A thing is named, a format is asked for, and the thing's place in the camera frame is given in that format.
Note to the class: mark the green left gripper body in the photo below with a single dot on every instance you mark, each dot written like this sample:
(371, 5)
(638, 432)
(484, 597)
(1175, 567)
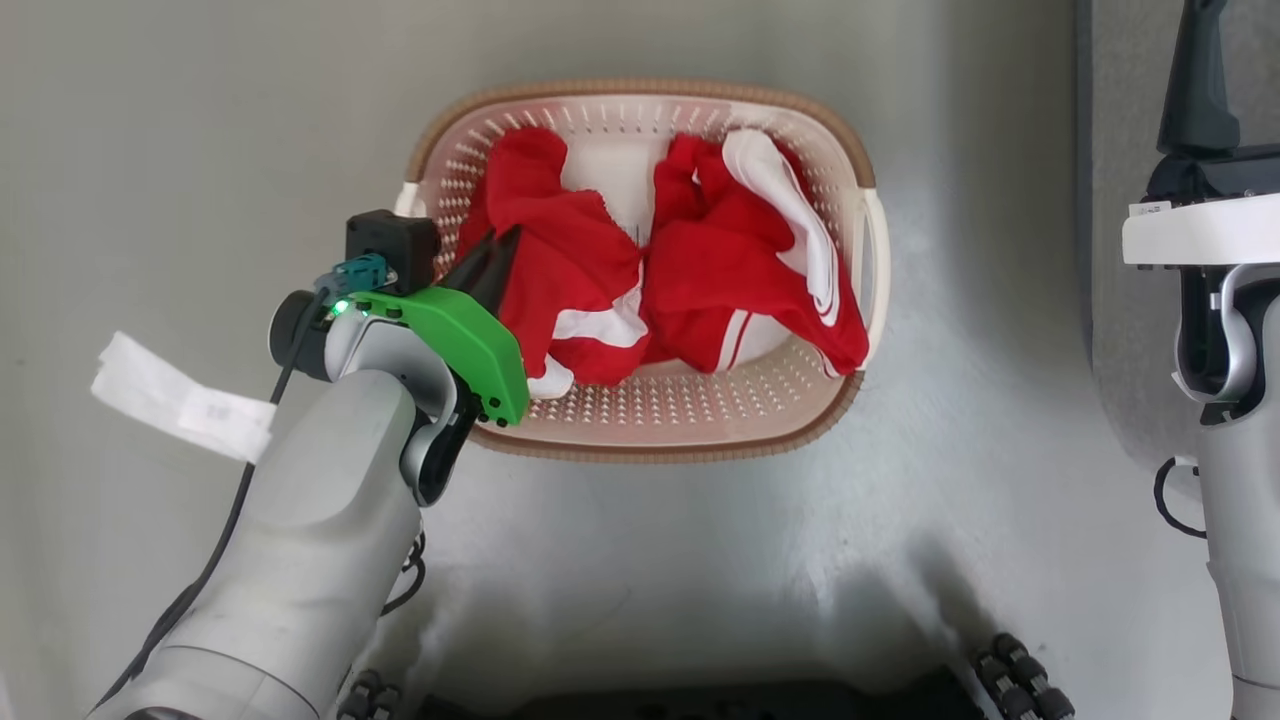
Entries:
(470, 340)

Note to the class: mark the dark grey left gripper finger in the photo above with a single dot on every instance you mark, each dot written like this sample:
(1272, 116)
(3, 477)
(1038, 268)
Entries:
(470, 268)
(500, 270)

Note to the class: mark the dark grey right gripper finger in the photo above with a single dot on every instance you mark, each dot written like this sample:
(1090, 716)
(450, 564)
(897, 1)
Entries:
(1198, 90)

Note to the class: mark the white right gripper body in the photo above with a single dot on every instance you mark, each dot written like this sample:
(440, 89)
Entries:
(1210, 228)

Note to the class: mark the red garment with white band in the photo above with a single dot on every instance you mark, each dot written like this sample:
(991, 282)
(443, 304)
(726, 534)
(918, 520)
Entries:
(560, 260)

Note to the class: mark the red and white striped jersey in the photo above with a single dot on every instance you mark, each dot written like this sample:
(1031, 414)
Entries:
(720, 260)

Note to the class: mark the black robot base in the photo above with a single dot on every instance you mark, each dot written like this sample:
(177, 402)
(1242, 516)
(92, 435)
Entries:
(700, 702)

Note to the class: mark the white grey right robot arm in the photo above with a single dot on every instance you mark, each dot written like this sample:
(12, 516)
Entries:
(1240, 500)

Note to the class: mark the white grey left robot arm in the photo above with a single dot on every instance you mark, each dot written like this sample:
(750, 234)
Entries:
(300, 520)

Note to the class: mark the cream perforated laundry basket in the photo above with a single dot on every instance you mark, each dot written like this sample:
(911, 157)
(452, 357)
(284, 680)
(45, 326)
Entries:
(680, 410)

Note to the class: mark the white paper tag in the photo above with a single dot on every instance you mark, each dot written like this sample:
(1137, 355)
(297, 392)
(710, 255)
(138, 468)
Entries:
(180, 398)

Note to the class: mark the black roller wheel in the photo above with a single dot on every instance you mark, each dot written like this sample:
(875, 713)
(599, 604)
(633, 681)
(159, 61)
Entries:
(1025, 680)
(368, 698)

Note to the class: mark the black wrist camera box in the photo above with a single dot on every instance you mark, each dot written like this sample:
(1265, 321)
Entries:
(390, 248)

